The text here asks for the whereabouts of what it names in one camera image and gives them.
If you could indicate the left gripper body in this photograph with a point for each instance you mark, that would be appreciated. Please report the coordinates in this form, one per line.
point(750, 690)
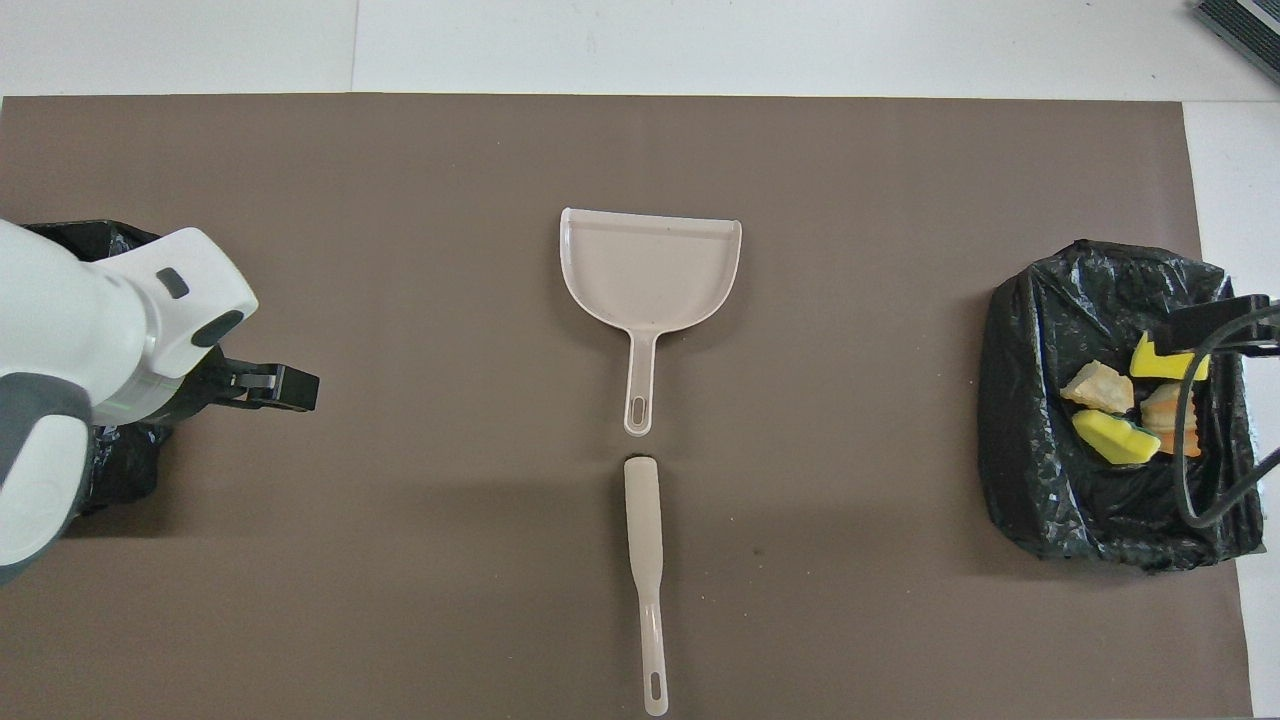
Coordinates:
point(205, 385)

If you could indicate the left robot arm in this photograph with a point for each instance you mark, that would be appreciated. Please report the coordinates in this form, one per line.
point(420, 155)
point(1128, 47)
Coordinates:
point(70, 320)

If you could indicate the bin with black bag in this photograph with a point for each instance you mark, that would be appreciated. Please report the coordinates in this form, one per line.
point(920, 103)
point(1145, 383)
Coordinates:
point(1030, 400)
point(125, 465)

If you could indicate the beige plastic hand brush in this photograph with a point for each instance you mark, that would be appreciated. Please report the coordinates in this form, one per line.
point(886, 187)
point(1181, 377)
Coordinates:
point(642, 510)

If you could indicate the beige plastic dustpan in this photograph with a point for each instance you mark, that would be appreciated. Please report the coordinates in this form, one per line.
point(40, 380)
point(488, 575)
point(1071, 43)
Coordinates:
point(650, 270)

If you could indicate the beige crumpled paper piece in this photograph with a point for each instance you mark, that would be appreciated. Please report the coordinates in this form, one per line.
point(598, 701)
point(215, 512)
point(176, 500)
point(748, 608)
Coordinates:
point(1098, 388)

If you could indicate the yellow sponge piece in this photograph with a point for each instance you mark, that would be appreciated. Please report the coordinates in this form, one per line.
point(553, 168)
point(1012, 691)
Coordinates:
point(1112, 438)
point(1158, 364)

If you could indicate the dark ribbed panel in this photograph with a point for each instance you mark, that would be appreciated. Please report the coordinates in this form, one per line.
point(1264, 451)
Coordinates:
point(1245, 25)

